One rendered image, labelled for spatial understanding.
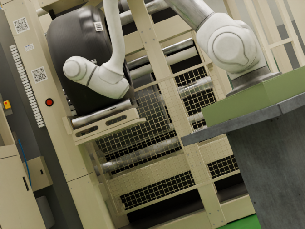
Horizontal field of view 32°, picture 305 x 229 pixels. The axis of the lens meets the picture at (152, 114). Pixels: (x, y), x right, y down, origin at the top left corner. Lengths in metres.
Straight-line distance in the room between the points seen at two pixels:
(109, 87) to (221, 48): 0.61
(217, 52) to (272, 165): 0.49
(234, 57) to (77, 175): 1.36
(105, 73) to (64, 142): 0.77
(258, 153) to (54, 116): 1.28
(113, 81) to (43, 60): 0.79
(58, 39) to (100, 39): 0.21
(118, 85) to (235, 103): 0.54
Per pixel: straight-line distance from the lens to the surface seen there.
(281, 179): 2.08
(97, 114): 2.83
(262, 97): 1.95
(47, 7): 3.36
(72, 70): 2.27
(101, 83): 2.29
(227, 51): 1.88
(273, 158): 2.07
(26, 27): 3.04
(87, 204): 2.96
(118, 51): 2.29
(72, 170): 2.95
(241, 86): 2.13
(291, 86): 2.07
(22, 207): 2.61
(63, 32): 2.80
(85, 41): 2.73
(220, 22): 1.95
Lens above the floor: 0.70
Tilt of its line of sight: 2 degrees up
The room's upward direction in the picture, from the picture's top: 21 degrees counter-clockwise
